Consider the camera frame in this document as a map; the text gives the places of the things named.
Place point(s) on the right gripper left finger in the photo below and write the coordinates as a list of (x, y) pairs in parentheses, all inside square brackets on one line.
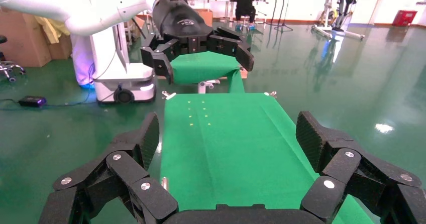
[(129, 169)]

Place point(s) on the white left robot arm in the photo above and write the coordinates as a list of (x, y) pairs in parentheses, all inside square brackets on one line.
[(83, 6)]

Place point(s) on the black power brick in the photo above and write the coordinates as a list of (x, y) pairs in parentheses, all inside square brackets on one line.
[(32, 101)]

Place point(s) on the white equipment frame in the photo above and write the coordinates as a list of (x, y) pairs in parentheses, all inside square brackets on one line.
[(342, 3)]

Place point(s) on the white table stand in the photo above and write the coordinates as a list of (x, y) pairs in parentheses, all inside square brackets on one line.
[(208, 85)]

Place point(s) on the green table cloth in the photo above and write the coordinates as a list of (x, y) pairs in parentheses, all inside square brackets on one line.
[(233, 156)]

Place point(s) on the red box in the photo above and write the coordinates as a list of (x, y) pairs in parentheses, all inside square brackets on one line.
[(404, 18)]

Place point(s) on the yellow garment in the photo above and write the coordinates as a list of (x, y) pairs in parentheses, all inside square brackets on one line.
[(50, 29)]

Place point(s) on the black tripod stand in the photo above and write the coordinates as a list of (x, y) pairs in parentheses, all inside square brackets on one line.
[(283, 23)]

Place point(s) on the large brown storage box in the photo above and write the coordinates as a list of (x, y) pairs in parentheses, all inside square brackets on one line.
[(20, 39)]

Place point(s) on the black office chair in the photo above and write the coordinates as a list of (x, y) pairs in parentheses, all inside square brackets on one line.
[(8, 67)]

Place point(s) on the seated person in black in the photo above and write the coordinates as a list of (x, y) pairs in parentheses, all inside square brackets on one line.
[(244, 1)]

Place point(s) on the white robot torso column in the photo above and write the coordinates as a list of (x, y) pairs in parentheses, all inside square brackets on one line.
[(106, 52)]

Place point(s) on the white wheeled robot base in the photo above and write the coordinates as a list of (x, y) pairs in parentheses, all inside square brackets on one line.
[(133, 82)]

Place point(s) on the draped green cloth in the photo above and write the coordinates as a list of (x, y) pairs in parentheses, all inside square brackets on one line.
[(199, 67)]

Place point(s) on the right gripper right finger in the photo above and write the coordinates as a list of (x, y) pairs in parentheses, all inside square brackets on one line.
[(339, 169)]

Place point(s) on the brown box behind gripper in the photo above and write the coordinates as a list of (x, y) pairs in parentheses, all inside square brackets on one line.
[(204, 16)]

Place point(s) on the person in white suit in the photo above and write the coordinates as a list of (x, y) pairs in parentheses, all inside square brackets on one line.
[(81, 59)]

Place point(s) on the small brown storage box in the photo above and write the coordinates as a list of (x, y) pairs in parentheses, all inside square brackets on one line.
[(60, 49)]

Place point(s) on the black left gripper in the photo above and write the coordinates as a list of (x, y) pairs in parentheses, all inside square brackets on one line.
[(183, 23)]

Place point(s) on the silver binder clip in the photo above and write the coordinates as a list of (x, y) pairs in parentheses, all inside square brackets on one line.
[(271, 94), (164, 183), (168, 95)]

